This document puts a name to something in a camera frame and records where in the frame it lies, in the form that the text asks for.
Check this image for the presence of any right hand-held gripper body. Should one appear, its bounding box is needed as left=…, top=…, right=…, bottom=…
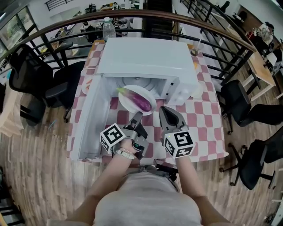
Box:
left=162, top=126, right=195, bottom=159

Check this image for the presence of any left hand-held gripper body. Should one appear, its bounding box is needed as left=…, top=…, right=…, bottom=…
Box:
left=99, top=119, right=150, bottom=161

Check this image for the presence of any purple eggplant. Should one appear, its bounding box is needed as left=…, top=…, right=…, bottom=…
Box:
left=116, top=87, right=152, bottom=112

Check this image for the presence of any white round plate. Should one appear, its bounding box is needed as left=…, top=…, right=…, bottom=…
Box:
left=118, top=84, right=157, bottom=116

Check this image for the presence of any white microwave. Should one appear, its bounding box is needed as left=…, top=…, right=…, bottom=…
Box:
left=72, top=37, right=199, bottom=161

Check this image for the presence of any person's right forearm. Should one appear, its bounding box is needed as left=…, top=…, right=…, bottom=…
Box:
left=174, top=154, right=210, bottom=199

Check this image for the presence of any person's left forearm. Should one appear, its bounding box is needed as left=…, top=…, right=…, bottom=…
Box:
left=84, top=152, right=139, bottom=201

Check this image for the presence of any person's left hand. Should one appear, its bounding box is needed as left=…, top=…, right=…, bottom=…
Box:
left=120, top=138, right=135, bottom=153

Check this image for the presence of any pink white checkered tablecloth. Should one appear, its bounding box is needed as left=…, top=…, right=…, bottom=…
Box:
left=66, top=39, right=229, bottom=164

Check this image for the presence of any black waist pouch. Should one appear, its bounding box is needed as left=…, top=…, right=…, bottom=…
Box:
left=153, top=160, right=179, bottom=184

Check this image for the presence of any white plate with carrots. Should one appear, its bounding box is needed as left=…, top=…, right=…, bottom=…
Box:
left=81, top=76, right=96, bottom=94

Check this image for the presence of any person's gray shirt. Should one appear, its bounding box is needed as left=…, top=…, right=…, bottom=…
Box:
left=46, top=169, right=203, bottom=226

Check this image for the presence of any black mesh office chair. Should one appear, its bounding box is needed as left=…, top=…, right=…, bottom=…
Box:
left=220, top=79, right=283, bottom=135
left=219, top=127, right=283, bottom=191
left=8, top=43, right=87, bottom=127

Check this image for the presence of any clear plastic cup with straw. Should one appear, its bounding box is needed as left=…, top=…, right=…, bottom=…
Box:
left=189, top=39, right=204, bottom=57

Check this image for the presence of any clear plastic water bottle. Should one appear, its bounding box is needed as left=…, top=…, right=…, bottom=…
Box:
left=102, top=17, right=117, bottom=42

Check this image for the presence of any dark staircase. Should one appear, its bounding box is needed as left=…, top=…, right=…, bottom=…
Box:
left=143, top=0, right=175, bottom=41

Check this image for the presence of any wooden desk with white legs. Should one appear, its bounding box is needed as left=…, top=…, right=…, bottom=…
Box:
left=246, top=50, right=278, bottom=101

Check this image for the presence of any beige cardboard box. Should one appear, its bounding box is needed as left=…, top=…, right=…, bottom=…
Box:
left=0, top=81, right=24, bottom=137

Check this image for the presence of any dark railing with wooden handrail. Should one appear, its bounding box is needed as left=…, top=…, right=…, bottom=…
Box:
left=0, top=8, right=257, bottom=89

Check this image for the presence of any glass window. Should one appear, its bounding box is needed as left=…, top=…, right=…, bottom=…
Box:
left=0, top=6, right=37, bottom=60

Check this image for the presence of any white wrist bracelet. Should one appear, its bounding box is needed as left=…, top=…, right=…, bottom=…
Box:
left=116, top=147, right=136, bottom=160

